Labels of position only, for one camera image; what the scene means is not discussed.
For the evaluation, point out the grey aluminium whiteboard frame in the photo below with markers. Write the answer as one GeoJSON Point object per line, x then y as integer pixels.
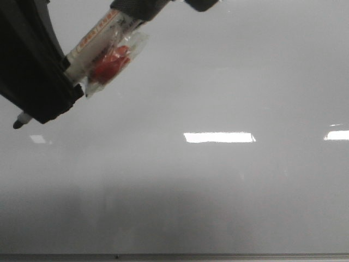
{"type": "Point", "coordinates": [175, 257]}

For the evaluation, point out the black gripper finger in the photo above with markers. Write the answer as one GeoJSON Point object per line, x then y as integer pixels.
{"type": "Point", "coordinates": [146, 10]}
{"type": "Point", "coordinates": [33, 63]}

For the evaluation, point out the white black-tipped marker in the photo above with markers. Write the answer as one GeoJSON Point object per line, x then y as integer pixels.
{"type": "Point", "coordinates": [113, 23]}

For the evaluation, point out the white glossy whiteboard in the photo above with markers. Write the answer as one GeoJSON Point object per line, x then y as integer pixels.
{"type": "Point", "coordinates": [219, 137]}

